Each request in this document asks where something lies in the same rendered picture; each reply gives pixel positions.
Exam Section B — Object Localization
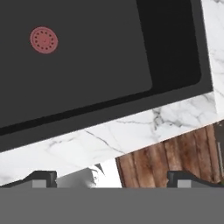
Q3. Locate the brown wooden cupboard door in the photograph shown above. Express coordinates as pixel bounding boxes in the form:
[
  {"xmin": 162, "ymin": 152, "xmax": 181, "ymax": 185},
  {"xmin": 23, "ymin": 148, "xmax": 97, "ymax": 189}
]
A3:
[{"xmin": 115, "ymin": 122, "xmax": 224, "ymax": 189}]

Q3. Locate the grey cupboard handle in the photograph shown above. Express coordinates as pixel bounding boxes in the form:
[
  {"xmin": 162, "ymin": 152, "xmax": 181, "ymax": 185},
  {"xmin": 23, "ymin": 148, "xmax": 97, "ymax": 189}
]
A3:
[{"xmin": 217, "ymin": 141, "xmax": 224, "ymax": 178}]

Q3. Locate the black kitchen sink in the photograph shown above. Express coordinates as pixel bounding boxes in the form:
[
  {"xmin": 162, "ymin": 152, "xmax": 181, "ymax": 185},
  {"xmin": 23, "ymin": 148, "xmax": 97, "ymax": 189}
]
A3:
[{"xmin": 0, "ymin": 0, "xmax": 214, "ymax": 153}]

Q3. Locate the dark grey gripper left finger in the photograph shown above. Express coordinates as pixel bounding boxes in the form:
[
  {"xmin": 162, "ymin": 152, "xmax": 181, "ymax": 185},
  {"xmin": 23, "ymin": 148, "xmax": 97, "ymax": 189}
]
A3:
[{"xmin": 0, "ymin": 170, "xmax": 58, "ymax": 189}]

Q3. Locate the red sink drain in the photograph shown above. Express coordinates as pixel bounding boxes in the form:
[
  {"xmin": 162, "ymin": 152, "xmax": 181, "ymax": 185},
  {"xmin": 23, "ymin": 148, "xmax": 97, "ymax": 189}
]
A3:
[{"xmin": 29, "ymin": 26, "xmax": 59, "ymax": 55}]

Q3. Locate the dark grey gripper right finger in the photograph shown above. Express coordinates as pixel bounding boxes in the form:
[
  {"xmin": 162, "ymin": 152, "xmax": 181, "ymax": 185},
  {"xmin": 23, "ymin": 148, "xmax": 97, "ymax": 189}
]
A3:
[{"xmin": 166, "ymin": 171, "xmax": 224, "ymax": 189}]

